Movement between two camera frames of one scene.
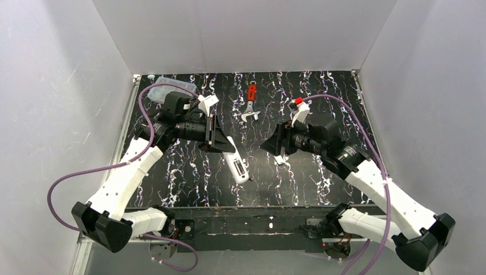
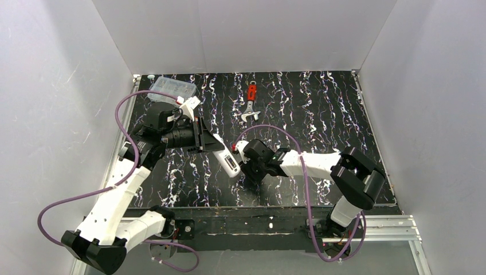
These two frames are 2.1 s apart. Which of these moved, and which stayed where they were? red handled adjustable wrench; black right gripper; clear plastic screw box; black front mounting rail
Moved: black right gripper
Stayed: black front mounting rail; clear plastic screw box; red handled adjustable wrench
